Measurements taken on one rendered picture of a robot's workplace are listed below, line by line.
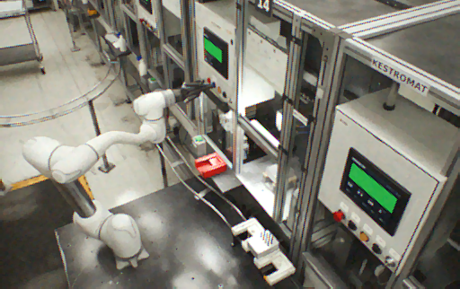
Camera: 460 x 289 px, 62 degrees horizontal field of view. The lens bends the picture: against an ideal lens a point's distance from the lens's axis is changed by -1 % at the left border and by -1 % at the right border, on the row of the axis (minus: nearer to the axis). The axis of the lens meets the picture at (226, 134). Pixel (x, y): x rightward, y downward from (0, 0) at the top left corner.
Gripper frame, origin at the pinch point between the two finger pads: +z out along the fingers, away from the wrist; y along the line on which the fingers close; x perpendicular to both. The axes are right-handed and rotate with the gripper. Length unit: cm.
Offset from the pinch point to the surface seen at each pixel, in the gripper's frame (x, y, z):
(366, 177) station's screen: -111, 22, 3
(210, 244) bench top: -45, -74, -23
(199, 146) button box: 1.2, -41.8, -5.4
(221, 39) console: -9.8, 30.9, 4.6
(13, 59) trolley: 361, -116, -100
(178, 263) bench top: -47, -74, -44
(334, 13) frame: -64, 59, 23
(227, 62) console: -15.4, 21.0, 4.9
